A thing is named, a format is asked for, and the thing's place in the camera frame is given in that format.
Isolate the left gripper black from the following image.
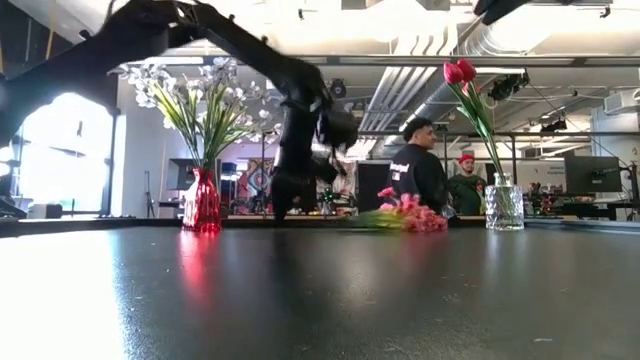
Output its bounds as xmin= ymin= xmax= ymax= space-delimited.
xmin=272 ymin=94 xmax=359 ymax=222

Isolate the red glass vase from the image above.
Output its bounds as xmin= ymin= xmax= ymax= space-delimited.
xmin=181 ymin=167 xmax=223 ymax=234

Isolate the small pink blossom bunch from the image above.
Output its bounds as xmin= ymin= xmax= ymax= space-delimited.
xmin=347 ymin=187 xmax=450 ymax=234

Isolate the clear textured glass vase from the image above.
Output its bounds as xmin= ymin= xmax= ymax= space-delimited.
xmin=484 ymin=172 xmax=525 ymax=232

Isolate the black ceiling spotlight cluster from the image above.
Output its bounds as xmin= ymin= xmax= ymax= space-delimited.
xmin=488 ymin=72 xmax=530 ymax=101

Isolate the ceiling track light bar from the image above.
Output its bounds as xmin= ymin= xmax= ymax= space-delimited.
xmin=528 ymin=0 xmax=615 ymax=20

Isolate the person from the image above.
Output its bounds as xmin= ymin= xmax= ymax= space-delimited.
xmin=387 ymin=116 xmax=450 ymax=216
xmin=446 ymin=153 xmax=487 ymax=217

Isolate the black computer monitor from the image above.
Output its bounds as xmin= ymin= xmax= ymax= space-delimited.
xmin=564 ymin=155 xmax=624 ymax=195

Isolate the small grey sill box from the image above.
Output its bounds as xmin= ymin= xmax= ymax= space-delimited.
xmin=27 ymin=202 xmax=64 ymax=220

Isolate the colourful patterned wall hanging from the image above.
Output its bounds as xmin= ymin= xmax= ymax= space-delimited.
xmin=237 ymin=158 xmax=357 ymax=211

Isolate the black overhead frame bar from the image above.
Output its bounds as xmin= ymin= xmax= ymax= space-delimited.
xmin=119 ymin=53 xmax=640 ymax=69

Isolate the black ceiling dome camera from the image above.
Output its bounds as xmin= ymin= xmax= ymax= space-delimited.
xmin=329 ymin=78 xmax=350 ymax=100

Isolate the dark wall screen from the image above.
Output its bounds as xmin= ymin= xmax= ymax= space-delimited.
xmin=167 ymin=158 xmax=221 ymax=191

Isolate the silver round ventilation duct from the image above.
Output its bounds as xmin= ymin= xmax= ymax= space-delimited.
xmin=382 ymin=0 xmax=531 ymax=156

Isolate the white ribbed ceiling duct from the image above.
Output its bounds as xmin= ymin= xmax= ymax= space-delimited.
xmin=358 ymin=19 xmax=461 ymax=132

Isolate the black metal station frame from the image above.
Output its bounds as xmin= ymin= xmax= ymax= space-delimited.
xmin=349 ymin=128 xmax=640 ymax=216

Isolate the white wall air unit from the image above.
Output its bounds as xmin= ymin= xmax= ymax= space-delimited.
xmin=603 ymin=89 xmax=640 ymax=116

